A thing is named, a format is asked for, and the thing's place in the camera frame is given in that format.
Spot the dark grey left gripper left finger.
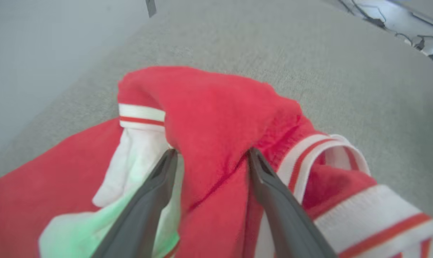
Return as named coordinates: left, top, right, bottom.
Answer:
left=91, top=149, right=178, bottom=258

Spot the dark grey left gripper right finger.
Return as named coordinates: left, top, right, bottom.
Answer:
left=246, top=148, right=338, bottom=258

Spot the red and white garment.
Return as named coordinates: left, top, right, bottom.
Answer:
left=0, top=66, right=433, bottom=258

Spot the thin black floor cable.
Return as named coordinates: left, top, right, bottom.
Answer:
left=339, top=0, right=433, bottom=49

